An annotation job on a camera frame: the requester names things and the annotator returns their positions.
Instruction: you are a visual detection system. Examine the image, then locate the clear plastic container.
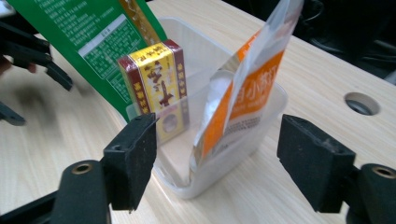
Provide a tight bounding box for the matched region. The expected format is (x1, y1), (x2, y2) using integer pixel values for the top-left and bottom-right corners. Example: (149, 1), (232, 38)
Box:
(124, 16), (289, 200)

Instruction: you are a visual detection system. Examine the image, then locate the green seasoning packet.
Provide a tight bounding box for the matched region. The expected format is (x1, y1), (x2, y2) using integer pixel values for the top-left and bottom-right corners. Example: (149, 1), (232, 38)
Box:
(6, 0), (169, 123)

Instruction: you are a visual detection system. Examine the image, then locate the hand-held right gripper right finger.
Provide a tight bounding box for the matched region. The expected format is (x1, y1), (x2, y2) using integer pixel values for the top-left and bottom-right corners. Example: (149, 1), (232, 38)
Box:
(276, 114), (357, 215)

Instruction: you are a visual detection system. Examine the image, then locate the orange and clear food packet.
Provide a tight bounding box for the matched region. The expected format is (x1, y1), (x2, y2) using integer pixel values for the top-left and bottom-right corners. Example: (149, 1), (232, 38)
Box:
(190, 0), (305, 175)

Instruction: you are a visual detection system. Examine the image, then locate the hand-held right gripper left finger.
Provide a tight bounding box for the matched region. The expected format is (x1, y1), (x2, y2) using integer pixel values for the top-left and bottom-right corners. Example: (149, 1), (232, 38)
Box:
(102, 112), (159, 213)

